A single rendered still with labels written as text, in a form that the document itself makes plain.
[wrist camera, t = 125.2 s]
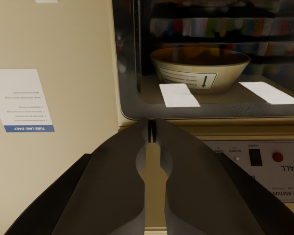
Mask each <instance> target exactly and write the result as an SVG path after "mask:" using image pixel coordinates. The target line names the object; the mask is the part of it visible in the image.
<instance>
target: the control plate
mask: <svg viewBox="0 0 294 235"><path fill-rule="evenodd" d="M202 142H204V143H205V144H206V145H207V146H208V147H210V148H211V149H212V150H213V151H214V152H215V153H220V152H222V153H224V154H225V155H226V156H227V157H229V158H230V159H231V160H232V161H233V162H235V161H234V160H233V157H235V156H238V157H239V160H240V161H239V162H235V163H236V164H237V165H238V166H239V167H241V168H242V169H243V170H244V171H246V172H247V173H248V174H249V175H250V176H252V177H253V178H254V179H255V180H256V181H257V182H259V183H260V184H261V185H262V186H264V187H265V188H266V189H267V190H268V191H270V192H271V193H272V194H273V195H274V196H276V197H277V198H278V199H279V200H280V201H281V202H283V203H294V140H214V141H202ZM249 149H260V155H261V160H262V166H251V161H250V155H249ZM275 152H279V153H281V154H282V155H283V161H282V162H276V161H274V160H273V154H274V153H275Z"/></svg>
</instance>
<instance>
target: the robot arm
mask: <svg viewBox="0 0 294 235"><path fill-rule="evenodd" d="M151 131H152V136H153V143H156V145H157V146H158V147H159V148H160V150H161V154H160V167H161V168H162V169H163V170H164V172H165V173H166V174H167V176H168V180H167V181H166V191H165V207H164V213H165V221H166V228H167V234H168V235H294V213H293V212H292V211H291V210H290V209H289V208H288V207H287V206H286V205H285V204H284V203H283V202H281V201H280V200H279V199H278V198H277V197H276V196H274V195H273V194H272V193H271V192H270V191H268V190H267V189H266V188H265V187H264V186H262V185H261V184H260V183H259V182H257V181H256V180H255V179H254V178H253V177H252V176H250V175H249V174H248V173H247V172H246V171H244V170H243V169H242V168H241V167H239V166H238V165H237V164H236V163H235V162H233V161H232V160H231V159H230V158H229V157H227V156H226V155H225V154H224V153H222V152H220V153H215V152H214V151H213V150H212V149H211V148H210V147H208V146H207V145H206V144H205V143H204V142H202V141H201V140H200V139H198V138H197V137H195V136H193V135H192V134H190V133H188V132H186V131H185V130H183V129H181V128H179V127H177V126H175V125H173V124H171V123H170V122H168V121H166V120H164V119H162V118H155V119H148V118H143V119H141V120H139V121H137V122H135V123H134V124H132V125H130V126H128V127H127V128H125V129H123V130H121V131H120V132H118V133H116V134H115V135H113V136H111V137H110V138H109V139H107V140H106V141H105V142H103V143H102V144H101V145H100V146H99V147H98V148H96V149H95V150H94V151H93V152H92V153H91V154H89V153H85V154H84V155H83V156H82V157H81V158H79V159H78V160H77V161H76V162H75V163H74V164H73V165H72V166H71V167H70V168H69V169H68V170H66V171H65V172H64V173H63V174H62V175H61V176H60V177H59V178H58V179H57V180H55V181H54V182H53V183H52V184H51V185H50V186H49V187H48V188H47V189H46V190H45V191H43V192H42V193H41V194H40V195H39V196H38V197H37V198H36V199H35V200H34V201H33V202H32V203H31V204H30V205H29V206H28V207H27V208H26V209H25V210H24V211H23V212H22V213H21V214H20V216H19V217H18V218H17V219H16V220H15V221H14V222H13V224H12V225H11V226H10V227H9V229H8V230H7V231H6V232H5V234H4V235H144V232H145V183H144V181H143V179H142V178H141V177H140V174H141V172H142V171H143V170H144V168H145V167H146V146H147V145H148V143H151Z"/></svg>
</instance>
